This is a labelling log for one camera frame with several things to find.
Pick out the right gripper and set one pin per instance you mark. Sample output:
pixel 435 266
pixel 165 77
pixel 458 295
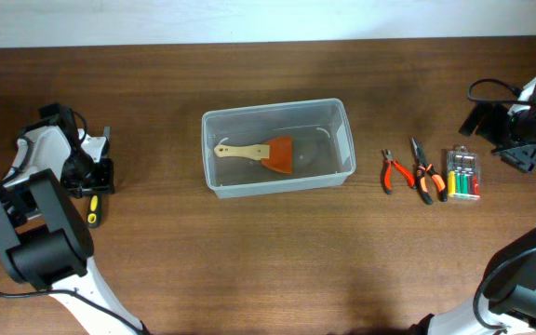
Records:
pixel 524 159

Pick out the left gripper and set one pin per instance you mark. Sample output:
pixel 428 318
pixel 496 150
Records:
pixel 104 183

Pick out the clear case coloured screwdrivers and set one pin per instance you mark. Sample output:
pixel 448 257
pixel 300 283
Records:
pixel 463 174

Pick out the orange-black long-nose pliers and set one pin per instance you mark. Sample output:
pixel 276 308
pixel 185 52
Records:
pixel 424 169

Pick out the small red-handled cutters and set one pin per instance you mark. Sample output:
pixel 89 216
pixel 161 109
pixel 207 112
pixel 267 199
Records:
pixel 389 163

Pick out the orange scraper wooden handle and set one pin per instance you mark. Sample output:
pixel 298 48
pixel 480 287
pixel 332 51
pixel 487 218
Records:
pixel 275 154

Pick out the file with black-yellow handle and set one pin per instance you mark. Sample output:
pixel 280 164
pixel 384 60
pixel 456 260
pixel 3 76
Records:
pixel 94 211

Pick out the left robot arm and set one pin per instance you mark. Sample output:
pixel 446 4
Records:
pixel 50 200

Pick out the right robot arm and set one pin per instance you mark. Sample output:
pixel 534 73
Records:
pixel 505 299

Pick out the clear plastic container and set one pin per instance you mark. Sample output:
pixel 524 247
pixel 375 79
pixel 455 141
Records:
pixel 323 147

